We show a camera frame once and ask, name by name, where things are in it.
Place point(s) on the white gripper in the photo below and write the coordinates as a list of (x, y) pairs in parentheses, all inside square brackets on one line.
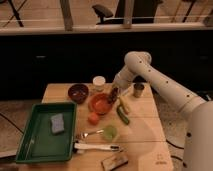
[(123, 79)]

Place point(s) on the dark purple grapes bunch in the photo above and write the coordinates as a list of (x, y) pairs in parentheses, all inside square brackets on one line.
[(113, 95)]

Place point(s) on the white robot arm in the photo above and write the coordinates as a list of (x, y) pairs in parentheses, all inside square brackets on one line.
[(198, 149)]

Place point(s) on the red bowl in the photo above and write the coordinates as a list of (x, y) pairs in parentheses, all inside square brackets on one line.
[(98, 103)]

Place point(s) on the dark brown bowl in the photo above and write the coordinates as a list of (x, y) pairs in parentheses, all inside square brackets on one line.
[(78, 93)]

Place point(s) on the metal cup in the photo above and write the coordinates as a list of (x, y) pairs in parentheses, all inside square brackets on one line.
[(138, 89)]

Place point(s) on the white lidded jar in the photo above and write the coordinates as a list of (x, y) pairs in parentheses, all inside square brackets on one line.
[(98, 83)]

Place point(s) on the yellow corn cob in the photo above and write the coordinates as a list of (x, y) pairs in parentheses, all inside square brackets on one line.
[(124, 105)]

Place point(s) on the green cucumber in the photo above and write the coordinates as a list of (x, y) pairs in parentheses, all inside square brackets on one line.
[(122, 116)]

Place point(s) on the orange tomato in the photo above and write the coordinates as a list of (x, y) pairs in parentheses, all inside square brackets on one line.
[(93, 118)]

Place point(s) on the green headed metal spoon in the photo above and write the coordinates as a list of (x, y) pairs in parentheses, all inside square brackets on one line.
[(109, 133)]

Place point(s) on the black office chair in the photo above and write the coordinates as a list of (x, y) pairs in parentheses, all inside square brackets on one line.
[(128, 12)]

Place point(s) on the grey blue sponge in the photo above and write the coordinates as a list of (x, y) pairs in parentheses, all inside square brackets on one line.
[(57, 124)]

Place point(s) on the brown wooden block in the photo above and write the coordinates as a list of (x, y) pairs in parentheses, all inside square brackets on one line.
[(115, 161)]

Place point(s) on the green plastic tray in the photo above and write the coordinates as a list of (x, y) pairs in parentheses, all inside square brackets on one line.
[(39, 143)]

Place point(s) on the white handled knife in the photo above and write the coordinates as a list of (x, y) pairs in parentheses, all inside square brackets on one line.
[(84, 146)]

